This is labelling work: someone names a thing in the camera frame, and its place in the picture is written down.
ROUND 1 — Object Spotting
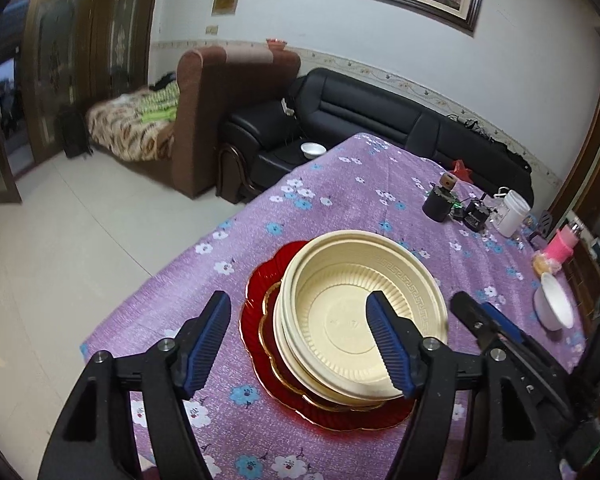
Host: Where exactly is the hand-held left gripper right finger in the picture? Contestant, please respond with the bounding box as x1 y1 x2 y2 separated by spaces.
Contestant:
365 291 578 480

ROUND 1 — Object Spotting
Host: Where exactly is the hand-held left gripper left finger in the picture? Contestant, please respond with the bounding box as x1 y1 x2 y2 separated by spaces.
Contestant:
37 290 232 480

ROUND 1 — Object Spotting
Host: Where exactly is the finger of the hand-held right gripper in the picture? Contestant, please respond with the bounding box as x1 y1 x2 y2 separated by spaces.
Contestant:
481 301 582 402
450 291 577 422

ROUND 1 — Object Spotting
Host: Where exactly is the white foam bowl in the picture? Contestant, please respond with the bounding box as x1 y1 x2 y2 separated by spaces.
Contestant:
533 272 575 331

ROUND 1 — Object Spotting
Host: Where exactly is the gold-rimmed red plate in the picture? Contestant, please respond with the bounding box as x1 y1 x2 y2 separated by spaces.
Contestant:
258 280 396 413

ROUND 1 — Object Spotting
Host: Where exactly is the cream plastic bowl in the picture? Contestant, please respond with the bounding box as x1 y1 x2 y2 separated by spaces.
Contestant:
273 282 403 407
281 230 449 393

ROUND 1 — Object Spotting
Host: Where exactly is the large red plastic plate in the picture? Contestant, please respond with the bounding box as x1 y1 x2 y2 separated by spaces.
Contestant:
238 240 416 432

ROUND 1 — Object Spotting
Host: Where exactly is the yellow snack packet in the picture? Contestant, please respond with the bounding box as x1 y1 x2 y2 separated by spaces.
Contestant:
531 252 563 276

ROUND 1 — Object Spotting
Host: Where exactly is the pink cup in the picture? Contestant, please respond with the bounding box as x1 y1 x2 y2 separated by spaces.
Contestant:
544 225 580 262

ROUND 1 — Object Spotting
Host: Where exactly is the wooden side cabinet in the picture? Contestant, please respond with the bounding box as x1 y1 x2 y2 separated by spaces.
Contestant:
562 210 600 361

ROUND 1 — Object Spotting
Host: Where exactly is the black charger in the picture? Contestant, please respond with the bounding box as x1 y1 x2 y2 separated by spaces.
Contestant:
462 200 490 233

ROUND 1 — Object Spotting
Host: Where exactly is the white plastic jar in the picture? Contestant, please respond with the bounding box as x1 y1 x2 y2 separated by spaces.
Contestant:
491 190 532 237

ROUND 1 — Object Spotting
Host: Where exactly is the black round device with cork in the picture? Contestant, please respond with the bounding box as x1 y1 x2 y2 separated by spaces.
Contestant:
422 185 456 222

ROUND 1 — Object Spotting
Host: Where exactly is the purple floral tablecloth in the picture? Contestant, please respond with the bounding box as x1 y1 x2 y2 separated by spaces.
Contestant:
80 132 588 480

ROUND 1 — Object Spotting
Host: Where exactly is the brown fabric sofa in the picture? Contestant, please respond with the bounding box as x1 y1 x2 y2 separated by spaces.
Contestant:
172 45 302 198

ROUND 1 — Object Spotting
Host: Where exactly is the leaf-print blanket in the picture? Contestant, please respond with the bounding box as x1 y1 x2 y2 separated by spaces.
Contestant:
86 87 178 162

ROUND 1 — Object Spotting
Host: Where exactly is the black leather sofa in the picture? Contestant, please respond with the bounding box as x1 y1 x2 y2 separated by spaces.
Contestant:
216 67 535 206

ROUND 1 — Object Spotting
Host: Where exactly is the green cloth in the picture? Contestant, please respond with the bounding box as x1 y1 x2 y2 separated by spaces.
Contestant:
139 84 181 122

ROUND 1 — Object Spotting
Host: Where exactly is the black bag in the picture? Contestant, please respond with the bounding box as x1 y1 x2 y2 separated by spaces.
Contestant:
55 107 92 159

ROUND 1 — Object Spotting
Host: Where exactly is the wooden double door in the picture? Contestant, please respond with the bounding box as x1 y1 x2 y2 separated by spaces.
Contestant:
22 0 163 166

